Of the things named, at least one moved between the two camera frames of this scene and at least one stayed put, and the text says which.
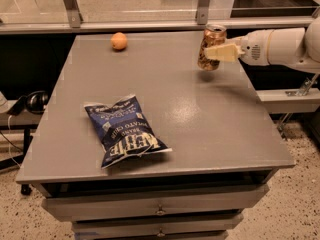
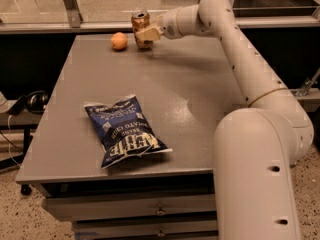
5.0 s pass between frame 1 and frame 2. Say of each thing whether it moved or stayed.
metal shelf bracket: stayed
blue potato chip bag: stayed
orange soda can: moved
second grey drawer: stayed
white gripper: moved
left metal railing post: stayed
